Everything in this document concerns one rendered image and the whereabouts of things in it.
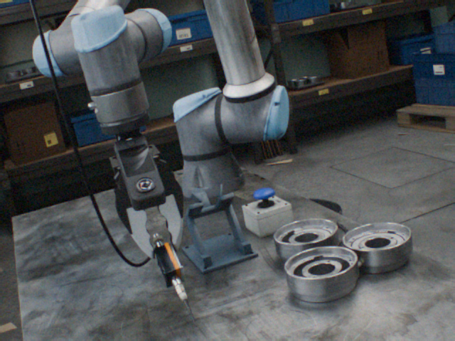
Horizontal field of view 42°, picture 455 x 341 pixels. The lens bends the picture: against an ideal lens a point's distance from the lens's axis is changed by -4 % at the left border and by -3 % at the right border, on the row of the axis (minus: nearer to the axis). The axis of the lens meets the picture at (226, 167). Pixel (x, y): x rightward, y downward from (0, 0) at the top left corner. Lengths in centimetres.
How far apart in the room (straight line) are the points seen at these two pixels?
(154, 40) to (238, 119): 47
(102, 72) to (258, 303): 39
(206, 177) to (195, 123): 13
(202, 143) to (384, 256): 61
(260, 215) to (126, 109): 38
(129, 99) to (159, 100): 413
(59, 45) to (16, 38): 383
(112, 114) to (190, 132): 56
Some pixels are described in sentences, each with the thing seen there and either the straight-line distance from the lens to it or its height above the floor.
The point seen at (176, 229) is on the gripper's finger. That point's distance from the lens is 90.
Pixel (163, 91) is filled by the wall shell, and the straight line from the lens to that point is 495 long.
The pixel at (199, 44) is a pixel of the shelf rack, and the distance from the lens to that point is 441.
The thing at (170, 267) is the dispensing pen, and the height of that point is 87.
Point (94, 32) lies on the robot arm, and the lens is 82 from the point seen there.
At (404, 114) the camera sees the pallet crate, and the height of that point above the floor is 12.
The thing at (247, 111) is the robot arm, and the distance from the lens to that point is 131.
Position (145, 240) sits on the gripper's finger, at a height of 91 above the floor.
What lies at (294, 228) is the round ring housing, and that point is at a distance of 104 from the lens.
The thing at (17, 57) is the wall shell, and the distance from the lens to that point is 479.
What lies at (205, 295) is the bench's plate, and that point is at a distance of 94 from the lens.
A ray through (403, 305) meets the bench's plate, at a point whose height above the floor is 80.
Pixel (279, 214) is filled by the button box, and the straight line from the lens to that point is 111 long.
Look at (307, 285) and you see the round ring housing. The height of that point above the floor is 83.
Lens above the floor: 121
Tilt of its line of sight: 15 degrees down
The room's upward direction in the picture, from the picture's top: 11 degrees counter-clockwise
